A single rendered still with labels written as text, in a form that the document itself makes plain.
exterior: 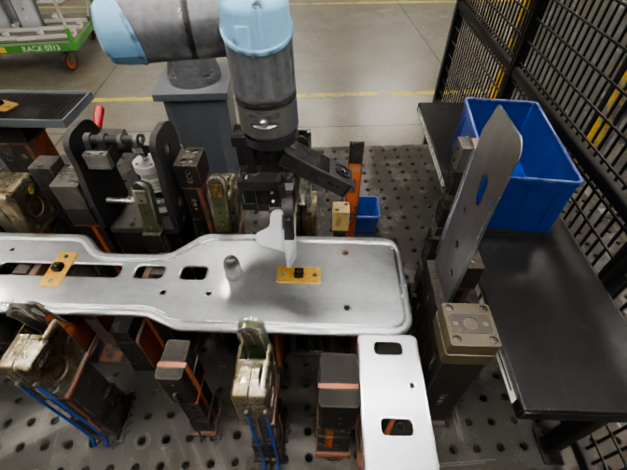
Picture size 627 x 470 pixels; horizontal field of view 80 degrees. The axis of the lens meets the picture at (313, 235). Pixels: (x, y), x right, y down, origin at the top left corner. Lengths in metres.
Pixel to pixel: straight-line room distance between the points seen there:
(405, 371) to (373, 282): 0.18
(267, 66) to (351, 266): 0.43
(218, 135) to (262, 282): 0.60
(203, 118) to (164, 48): 0.65
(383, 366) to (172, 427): 0.51
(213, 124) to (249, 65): 0.75
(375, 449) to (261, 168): 0.42
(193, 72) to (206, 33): 0.63
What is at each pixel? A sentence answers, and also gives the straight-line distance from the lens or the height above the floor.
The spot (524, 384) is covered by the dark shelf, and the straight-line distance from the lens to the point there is 0.66.
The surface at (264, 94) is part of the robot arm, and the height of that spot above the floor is 1.38.
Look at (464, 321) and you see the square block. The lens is 0.64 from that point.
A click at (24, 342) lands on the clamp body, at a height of 1.04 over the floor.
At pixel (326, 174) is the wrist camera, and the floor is 1.26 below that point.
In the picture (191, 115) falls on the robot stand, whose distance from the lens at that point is 1.19.
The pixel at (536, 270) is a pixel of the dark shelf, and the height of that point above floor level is 1.03.
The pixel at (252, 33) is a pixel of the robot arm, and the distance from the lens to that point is 0.43.
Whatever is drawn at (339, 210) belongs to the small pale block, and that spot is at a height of 1.06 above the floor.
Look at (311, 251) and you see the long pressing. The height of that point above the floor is 1.00.
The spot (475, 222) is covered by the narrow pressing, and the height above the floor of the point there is 1.19.
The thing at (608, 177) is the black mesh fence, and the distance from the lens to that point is 0.86.
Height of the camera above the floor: 1.57
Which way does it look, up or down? 46 degrees down
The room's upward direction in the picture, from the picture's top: straight up
